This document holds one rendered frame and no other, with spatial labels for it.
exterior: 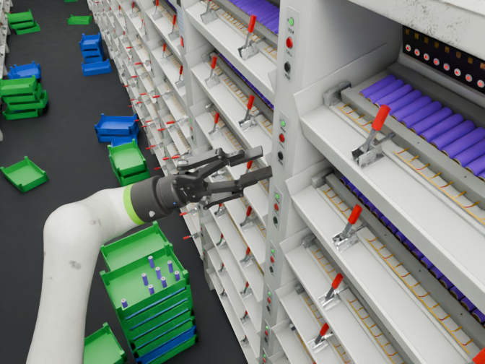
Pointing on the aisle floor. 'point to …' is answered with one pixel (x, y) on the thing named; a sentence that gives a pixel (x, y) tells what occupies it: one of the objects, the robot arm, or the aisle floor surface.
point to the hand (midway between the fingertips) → (252, 165)
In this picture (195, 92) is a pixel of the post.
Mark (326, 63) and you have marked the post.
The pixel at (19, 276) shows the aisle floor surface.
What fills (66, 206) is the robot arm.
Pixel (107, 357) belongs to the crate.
